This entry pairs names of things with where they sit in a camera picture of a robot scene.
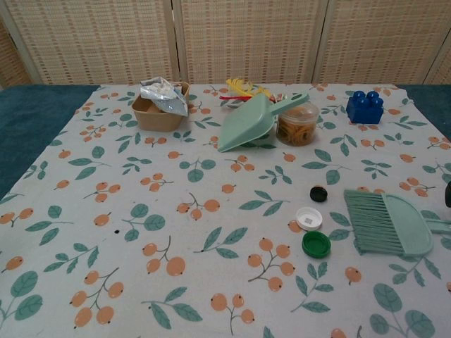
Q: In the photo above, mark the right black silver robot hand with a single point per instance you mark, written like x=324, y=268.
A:
x=448, y=195

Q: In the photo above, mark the small black bottle cap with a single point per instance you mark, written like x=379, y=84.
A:
x=319, y=194

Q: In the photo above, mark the white bottle cap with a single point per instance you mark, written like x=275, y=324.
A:
x=309, y=219

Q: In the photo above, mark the green bottle cap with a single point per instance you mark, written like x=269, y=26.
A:
x=316, y=244

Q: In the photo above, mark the blue toy building block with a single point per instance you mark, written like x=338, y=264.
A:
x=363, y=109

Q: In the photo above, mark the clear jar of rubber bands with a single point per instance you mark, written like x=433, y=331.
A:
x=297, y=130

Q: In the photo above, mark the light green plastic dustpan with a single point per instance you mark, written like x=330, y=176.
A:
x=246, y=126

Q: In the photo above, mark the yellow red feather shuttlecock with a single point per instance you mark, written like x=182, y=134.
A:
x=236, y=86

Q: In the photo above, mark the floral print tablecloth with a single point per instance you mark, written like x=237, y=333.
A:
x=211, y=246

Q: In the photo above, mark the woven bamboo folding screen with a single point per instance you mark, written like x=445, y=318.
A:
x=246, y=38

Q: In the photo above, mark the crumpled silver foil wrapper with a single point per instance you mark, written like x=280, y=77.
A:
x=165, y=98

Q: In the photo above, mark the tan paper food box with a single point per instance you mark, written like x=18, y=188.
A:
x=155, y=119

